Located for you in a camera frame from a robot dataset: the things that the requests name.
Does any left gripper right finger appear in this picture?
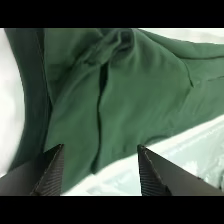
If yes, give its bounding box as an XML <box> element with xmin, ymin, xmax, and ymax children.
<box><xmin>136</xmin><ymin>144</ymin><xmax>224</xmax><ymax>197</ymax></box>

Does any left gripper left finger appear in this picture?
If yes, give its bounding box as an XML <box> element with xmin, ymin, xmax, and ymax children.
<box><xmin>0</xmin><ymin>143</ymin><xmax>65</xmax><ymax>197</ymax></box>

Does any dark green shirt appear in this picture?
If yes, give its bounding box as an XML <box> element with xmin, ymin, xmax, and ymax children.
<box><xmin>3</xmin><ymin>28</ymin><xmax>224</xmax><ymax>194</ymax></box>

